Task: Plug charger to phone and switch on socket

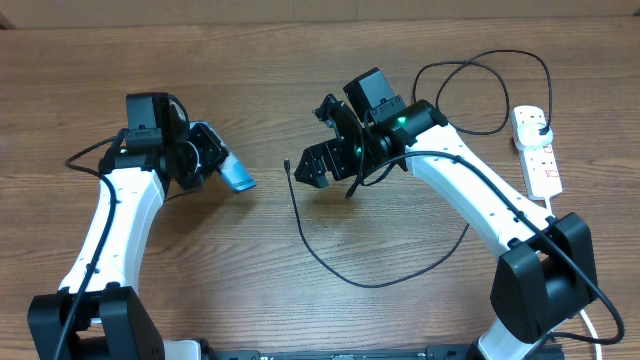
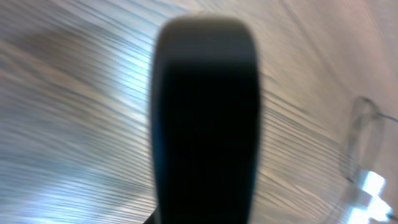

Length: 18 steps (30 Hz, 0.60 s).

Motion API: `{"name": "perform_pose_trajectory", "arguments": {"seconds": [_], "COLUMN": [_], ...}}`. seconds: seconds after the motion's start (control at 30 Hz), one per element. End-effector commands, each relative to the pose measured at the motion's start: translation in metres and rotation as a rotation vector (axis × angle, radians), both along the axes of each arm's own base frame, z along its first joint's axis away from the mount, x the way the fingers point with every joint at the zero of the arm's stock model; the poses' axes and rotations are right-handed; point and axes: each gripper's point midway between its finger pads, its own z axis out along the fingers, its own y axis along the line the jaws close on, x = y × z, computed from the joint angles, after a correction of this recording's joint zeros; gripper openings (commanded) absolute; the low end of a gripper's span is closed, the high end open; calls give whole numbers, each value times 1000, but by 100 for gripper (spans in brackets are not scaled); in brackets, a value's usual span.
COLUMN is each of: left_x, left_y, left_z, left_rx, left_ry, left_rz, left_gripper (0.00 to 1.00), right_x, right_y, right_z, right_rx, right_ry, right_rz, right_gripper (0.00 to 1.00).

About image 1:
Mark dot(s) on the white charger plug adapter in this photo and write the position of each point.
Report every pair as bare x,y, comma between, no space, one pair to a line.
529,136

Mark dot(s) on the white power strip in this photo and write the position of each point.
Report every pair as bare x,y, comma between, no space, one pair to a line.
539,166

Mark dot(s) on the Samsung Galaxy smartphone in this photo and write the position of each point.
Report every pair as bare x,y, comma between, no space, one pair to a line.
232,171

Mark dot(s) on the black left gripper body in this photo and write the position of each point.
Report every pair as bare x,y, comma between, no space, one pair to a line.
207,149

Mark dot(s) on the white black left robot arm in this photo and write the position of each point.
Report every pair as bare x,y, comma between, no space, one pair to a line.
96,313

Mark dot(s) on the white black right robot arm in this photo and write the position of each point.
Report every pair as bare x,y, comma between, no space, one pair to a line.
545,272

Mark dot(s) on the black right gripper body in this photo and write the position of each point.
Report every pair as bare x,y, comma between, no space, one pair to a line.
354,158

